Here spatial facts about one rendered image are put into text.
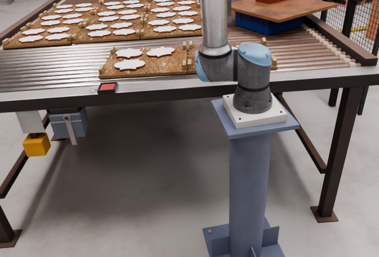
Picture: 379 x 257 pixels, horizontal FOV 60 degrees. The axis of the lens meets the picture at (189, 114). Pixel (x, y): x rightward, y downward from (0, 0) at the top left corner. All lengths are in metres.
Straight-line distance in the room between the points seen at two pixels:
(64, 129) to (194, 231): 0.93
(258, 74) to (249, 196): 0.57
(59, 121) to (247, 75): 0.85
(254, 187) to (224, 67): 0.56
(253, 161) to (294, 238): 0.76
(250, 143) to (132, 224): 1.03
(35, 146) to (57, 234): 0.69
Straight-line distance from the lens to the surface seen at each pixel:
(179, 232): 1.98
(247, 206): 1.52
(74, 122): 1.52
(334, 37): 1.95
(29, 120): 1.62
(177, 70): 1.52
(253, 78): 1.16
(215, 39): 1.11
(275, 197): 2.18
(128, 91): 1.42
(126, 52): 1.77
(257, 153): 1.32
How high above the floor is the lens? 1.54
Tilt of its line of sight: 31 degrees down
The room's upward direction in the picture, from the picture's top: 4 degrees counter-clockwise
